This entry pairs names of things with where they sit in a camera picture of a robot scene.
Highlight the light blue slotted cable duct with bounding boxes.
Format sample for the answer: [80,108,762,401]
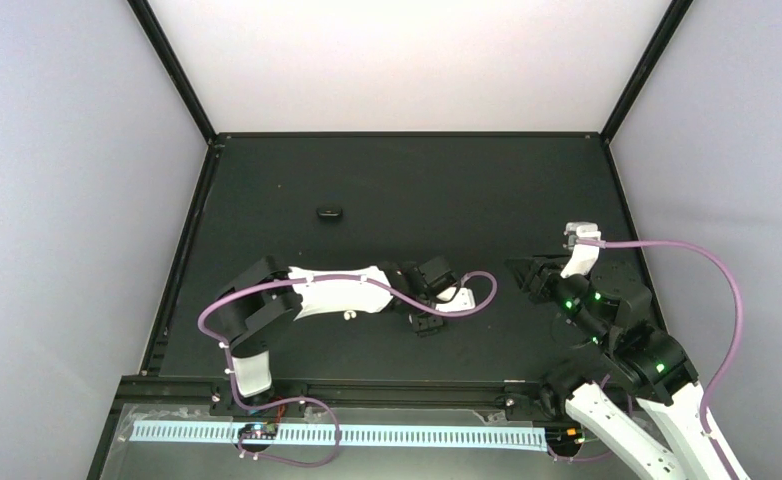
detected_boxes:
[126,420,548,452]

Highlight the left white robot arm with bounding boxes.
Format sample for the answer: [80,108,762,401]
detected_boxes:
[213,257,476,400]

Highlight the right back frame post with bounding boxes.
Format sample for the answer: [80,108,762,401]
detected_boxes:
[600,0,693,145]

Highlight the frame post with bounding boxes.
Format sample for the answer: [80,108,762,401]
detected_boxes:
[600,0,693,145]
[127,0,217,144]

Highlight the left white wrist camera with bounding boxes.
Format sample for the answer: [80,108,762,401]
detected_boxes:
[434,287,477,313]

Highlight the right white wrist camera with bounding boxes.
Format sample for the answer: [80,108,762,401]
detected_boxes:
[560,221,601,278]

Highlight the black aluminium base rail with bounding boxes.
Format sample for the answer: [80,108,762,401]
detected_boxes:
[109,376,574,427]

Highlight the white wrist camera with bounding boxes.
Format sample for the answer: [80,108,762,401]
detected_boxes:
[434,287,477,313]
[560,221,601,278]

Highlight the left back frame post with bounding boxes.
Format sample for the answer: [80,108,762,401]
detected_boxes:
[127,0,217,144]

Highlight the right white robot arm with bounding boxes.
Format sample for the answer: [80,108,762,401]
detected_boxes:
[506,255,748,479]

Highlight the black earbud charging case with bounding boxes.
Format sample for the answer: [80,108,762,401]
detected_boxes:
[316,205,344,222]

